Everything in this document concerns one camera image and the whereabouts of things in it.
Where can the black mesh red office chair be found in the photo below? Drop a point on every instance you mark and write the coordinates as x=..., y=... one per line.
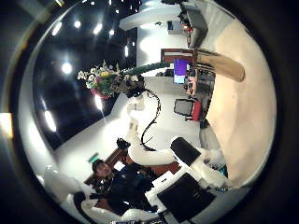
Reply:
x=187, y=109

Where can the computer monitor purple screen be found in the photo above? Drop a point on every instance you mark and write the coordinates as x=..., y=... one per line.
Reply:
x=180, y=70

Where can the tall gold cylinder vase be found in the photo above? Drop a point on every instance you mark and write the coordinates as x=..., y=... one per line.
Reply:
x=222, y=65

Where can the person in dark clothes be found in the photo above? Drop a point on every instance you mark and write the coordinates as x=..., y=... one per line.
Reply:
x=124, y=183

